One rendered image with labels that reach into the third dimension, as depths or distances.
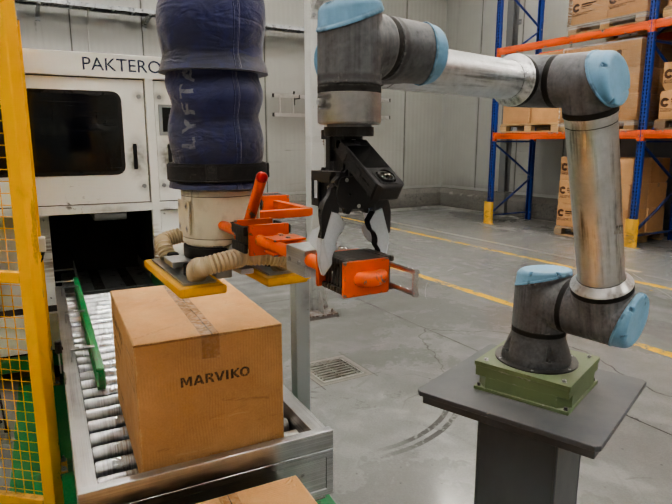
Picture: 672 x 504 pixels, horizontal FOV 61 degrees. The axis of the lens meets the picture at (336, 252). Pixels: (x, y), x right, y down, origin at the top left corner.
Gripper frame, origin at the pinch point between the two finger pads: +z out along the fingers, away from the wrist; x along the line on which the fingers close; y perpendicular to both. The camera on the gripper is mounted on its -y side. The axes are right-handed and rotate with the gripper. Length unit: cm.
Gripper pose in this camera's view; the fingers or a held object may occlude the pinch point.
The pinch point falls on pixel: (355, 267)
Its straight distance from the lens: 82.9
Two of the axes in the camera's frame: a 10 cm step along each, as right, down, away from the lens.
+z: 0.0, 9.8, 1.9
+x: -8.7, 0.9, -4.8
